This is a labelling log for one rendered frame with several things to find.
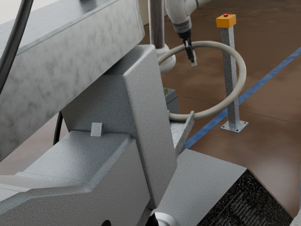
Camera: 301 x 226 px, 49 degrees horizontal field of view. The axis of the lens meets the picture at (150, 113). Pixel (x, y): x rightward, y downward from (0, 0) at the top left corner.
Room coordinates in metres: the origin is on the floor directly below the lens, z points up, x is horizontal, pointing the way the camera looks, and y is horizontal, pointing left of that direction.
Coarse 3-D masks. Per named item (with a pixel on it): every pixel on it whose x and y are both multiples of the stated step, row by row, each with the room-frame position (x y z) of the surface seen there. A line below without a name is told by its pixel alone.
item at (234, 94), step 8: (176, 48) 1.60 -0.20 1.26; (184, 48) 1.59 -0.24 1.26; (224, 48) 1.48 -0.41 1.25; (232, 48) 1.45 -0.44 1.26; (160, 56) 1.59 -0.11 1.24; (168, 56) 1.59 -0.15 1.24; (232, 56) 1.42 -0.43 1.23; (240, 56) 1.39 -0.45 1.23; (240, 64) 1.34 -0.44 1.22; (240, 72) 1.30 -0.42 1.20; (240, 80) 1.26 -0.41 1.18; (240, 88) 1.22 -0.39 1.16; (232, 96) 1.20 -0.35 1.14; (224, 104) 1.18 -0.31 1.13; (200, 112) 1.18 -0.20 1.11; (208, 112) 1.17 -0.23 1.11; (216, 112) 1.17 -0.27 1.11; (176, 120) 1.20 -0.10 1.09; (184, 120) 1.19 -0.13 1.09
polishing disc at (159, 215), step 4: (156, 212) 0.92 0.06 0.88; (156, 216) 0.90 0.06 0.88; (160, 216) 0.89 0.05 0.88; (164, 216) 0.89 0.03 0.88; (168, 216) 0.88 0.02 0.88; (160, 220) 0.87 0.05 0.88; (164, 220) 0.87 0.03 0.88; (168, 220) 0.86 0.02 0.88; (172, 220) 0.86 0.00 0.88; (160, 224) 0.85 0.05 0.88; (164, 224) 0.85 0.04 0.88; (168, 224) 0.85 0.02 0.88; (172, 224) 0.84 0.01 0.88; (176, 224) 0.84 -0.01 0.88
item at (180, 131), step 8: (168, 112) 1.23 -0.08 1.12; (192, 112) 1.18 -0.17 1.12; (192, 120) 1.15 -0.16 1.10; (176, 128) 1.15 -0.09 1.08; (184, 128) 1.07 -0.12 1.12; (176, 136) 1.10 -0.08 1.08; (184, 136) 1.05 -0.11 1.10; (176, 144) 0.98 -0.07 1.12; (176, 152) 0.97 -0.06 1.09; (144, 216) 0.70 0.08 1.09; (144, 224) 0.69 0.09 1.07
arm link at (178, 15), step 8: (168, 0) 1.48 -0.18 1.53; (176, 0) 1.46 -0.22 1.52; (184, 0) 1.48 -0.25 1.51; (192, 0) 1.49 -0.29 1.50; (168, 8) 1.49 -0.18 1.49; (176, 8) 1.47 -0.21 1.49; (184, 8) 1.48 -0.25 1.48; (192, 8) 1.50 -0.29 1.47; (168, 16) 1.53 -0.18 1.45; (176, 16) 1.49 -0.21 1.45; (184, 16) 1.49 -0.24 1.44
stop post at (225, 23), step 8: (224, 16) 2.69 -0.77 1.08; (232, 16) 2.66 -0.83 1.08; (216, 24) 2.70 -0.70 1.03; (224, 24) 2.64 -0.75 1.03; (232, 24) 2.65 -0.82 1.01; (224, 32) 2.67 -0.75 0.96; (232, 32) 2.68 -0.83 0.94; (224, 40) 2.67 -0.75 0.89; (232, 40) 2.67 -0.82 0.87; (224, 56) 2.68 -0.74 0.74; (224, 64) 2.69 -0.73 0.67; (232, 64) 2.66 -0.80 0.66; (224, 72) 2.69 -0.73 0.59; (232, 72) 2.65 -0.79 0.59; (232, 80) 2.64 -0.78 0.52; (232, 88) 2.64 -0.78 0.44; (232, 104) 2.65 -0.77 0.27; (232, 112) 2.65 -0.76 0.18; (232, 120) 2.66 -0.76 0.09; (224, 128) 2.67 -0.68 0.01; (232, 128) 2.64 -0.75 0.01; (240, 128) 2.62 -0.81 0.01
